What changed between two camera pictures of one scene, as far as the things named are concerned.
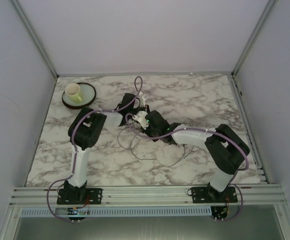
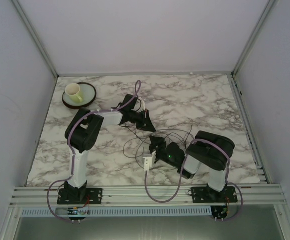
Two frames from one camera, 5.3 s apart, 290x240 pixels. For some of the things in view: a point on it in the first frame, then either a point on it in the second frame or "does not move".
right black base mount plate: x=207 y=195 does not move
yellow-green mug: x=72 y=90 does not move
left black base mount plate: x=79 y=196 does not move
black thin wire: x=184 y=157 → x=147 y=144
